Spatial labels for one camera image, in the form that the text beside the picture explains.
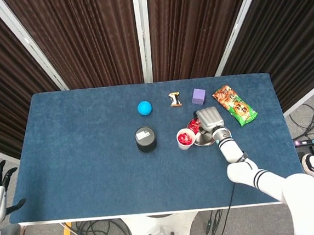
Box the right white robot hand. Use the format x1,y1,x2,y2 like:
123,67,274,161
191,105,226,136

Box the red candies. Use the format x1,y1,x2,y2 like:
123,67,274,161
176,118,204,146

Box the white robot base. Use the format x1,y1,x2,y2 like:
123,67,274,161
124,211,201,235

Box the white paper cup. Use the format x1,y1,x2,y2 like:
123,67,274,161
176,127,198,151

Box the round steel plate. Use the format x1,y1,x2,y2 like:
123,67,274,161
185,116,218,148

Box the purple cube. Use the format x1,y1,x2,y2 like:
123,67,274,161
190,87,208,106

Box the green orange snack bag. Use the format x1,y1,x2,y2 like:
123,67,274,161
211,83,259,130

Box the blue ball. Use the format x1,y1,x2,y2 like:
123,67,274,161
136,100,153,116

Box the black mesh pen holder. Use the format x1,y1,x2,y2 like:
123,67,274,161
134,125,159,154

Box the brown curtain partition panel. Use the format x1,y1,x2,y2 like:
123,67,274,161
133,0,272,84
0,0,155,96
208,0,314,123
0,0,75,161

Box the blue table cloth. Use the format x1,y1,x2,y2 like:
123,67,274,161
0,69,310,226

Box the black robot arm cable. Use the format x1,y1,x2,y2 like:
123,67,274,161
198,184,239,235

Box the white table frame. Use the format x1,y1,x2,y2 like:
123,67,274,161
17,199,283,228

